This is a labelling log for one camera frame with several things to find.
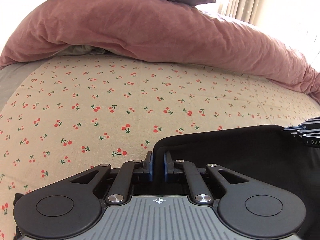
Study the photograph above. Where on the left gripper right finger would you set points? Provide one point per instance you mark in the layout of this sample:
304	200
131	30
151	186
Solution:
173	169

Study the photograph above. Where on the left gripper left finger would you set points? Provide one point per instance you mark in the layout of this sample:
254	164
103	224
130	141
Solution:
144	169

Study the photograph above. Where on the black pants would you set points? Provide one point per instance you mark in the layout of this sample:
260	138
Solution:
265	153

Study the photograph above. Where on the cherry print bed sheet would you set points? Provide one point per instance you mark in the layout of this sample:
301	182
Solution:
73	113

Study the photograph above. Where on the pink duvet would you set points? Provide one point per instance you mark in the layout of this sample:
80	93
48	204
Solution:
159	31

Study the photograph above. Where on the beige curtain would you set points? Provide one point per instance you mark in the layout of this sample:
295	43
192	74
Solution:
244	10

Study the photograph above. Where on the grey mattress cover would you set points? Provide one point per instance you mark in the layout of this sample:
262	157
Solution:
13	75

